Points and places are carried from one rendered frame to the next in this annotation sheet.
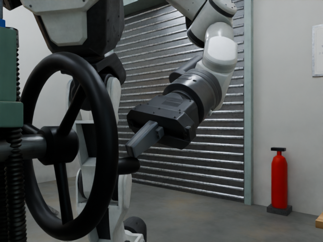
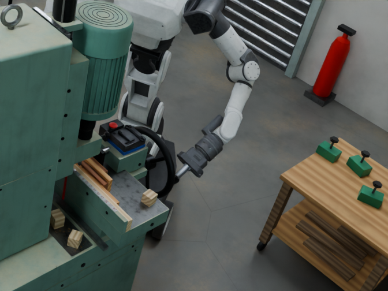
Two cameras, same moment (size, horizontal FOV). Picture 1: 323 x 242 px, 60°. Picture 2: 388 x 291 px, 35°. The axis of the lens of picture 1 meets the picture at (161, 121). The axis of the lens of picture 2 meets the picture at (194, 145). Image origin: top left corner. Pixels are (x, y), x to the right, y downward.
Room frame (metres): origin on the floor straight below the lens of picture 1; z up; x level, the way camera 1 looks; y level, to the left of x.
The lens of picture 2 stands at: (-1.36, 0.25, 2.29)
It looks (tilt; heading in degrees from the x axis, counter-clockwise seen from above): 37 degrees down; 352
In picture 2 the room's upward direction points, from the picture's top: 17 degrees clockwise
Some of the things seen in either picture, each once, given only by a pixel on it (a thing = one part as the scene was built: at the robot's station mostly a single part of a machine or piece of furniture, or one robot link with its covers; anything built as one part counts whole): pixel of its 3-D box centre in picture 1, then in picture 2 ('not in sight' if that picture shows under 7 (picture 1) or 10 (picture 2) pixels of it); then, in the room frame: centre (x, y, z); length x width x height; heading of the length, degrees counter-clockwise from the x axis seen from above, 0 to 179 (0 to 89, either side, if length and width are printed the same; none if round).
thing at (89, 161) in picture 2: not in sight; (90, 167); (0.21, 0.36, 0.93); 0.21 x 0.02 x 0.06; 48
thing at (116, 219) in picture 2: not in sight; (67, 171); (0.17, 0.43, 0.93); 0.60 x 0.02 x 0.06; 48
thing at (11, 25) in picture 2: not in sight; (11, 16); (-0.02, 0.59, 1.55); 0.06 x 0.02 x 0.07; 138
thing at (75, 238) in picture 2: not in sight; (75, 238); (-0.02, 0.35, 0.82); 0.04 x 0.04 x 0.04; 80
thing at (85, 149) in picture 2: not in sight; (77, 148); (0.18, 0.41, 1.03); 0.14 x 0.07 x 0.09; 138
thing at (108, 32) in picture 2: not in sight; (95, 62); (0.19, 0.39, 1.35); 0.18 x 0.18 x 0.31
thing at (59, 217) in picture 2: not in sight; (56, 219); (0.05, 0.43, 0.82); 0.04 x 0.04 x 0.05; 39
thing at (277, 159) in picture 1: (279, 179); (333, 64); (2.62, -1.11, 0.30); 0.19 x 0.18 x 0.60; 142
